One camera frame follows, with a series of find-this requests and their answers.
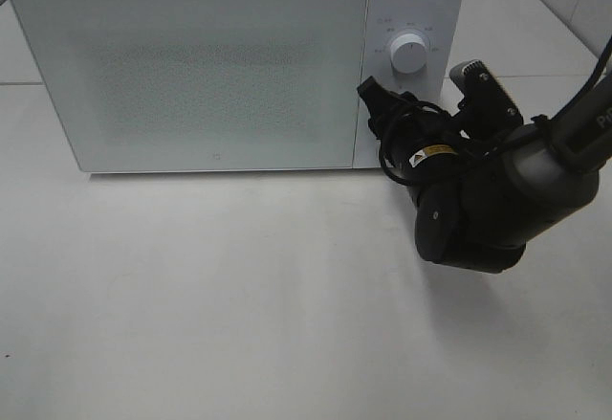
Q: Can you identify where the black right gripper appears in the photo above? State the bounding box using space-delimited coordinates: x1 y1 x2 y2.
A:
357 77 468 152

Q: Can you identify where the white microwave door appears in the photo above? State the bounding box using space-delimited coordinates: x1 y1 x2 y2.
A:
11 0 366 173

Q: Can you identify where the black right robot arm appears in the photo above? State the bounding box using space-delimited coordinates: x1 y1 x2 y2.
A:
358 60 611 274

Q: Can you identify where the upper white power knob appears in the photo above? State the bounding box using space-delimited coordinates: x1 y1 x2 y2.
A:
389 31 428 75

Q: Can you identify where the white microwave oven body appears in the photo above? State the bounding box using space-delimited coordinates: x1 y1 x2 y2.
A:
9 0 462 173

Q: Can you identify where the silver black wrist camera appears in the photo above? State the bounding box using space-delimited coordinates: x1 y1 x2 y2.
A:
449 59 524 131

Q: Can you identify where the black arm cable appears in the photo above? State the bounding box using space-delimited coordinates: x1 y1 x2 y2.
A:
367 36 612 187

